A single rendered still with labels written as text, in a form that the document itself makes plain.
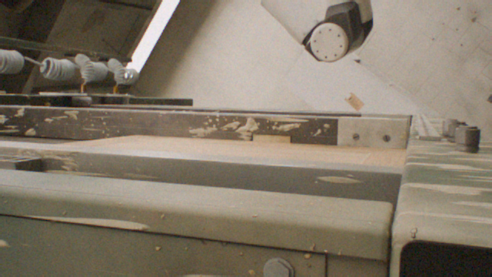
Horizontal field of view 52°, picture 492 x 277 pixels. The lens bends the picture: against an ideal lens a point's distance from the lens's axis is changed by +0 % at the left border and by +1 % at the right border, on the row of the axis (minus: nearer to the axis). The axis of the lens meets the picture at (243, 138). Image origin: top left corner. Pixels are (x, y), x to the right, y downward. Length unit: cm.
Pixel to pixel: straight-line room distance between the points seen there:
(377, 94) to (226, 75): 256
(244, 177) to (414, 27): 570
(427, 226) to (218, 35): 657
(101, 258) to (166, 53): 687
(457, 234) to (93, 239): 18
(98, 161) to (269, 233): 37
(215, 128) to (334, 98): 385
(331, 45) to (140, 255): 80
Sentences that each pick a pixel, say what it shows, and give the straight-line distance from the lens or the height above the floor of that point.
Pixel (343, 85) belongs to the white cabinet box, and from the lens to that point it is 483.
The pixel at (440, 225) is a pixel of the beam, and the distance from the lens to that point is 24.
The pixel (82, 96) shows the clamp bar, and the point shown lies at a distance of 175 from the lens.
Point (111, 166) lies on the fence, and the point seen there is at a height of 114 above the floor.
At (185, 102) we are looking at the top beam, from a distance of 258.
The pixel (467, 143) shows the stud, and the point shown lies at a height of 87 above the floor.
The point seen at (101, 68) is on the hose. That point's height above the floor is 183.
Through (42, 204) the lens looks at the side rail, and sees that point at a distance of 30.
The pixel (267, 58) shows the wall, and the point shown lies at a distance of 650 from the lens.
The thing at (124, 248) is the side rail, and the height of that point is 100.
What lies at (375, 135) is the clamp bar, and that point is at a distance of 96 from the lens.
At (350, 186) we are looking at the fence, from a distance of 48.
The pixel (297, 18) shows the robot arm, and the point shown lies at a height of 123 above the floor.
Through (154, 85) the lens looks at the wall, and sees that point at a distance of 725.
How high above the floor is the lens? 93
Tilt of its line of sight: 12 degrees up
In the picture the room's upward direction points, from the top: 51 degrees counter-clockwise
